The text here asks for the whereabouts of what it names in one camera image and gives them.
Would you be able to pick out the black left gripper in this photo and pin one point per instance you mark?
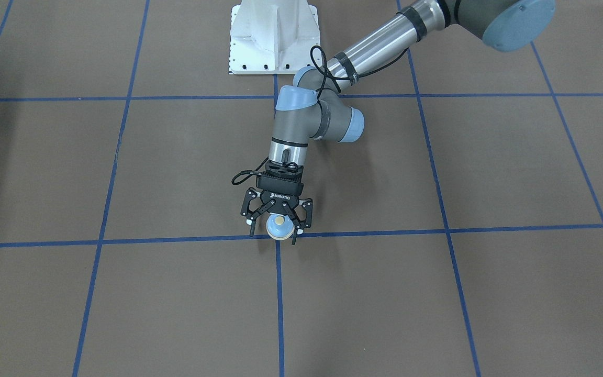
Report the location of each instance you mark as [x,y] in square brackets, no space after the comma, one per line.
[279,199]

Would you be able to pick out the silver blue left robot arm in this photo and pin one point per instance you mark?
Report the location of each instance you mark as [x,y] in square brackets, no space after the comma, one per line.
[311,109]

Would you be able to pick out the white camera pedestal base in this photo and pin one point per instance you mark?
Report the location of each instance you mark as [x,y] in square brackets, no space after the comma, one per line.
[272,37]

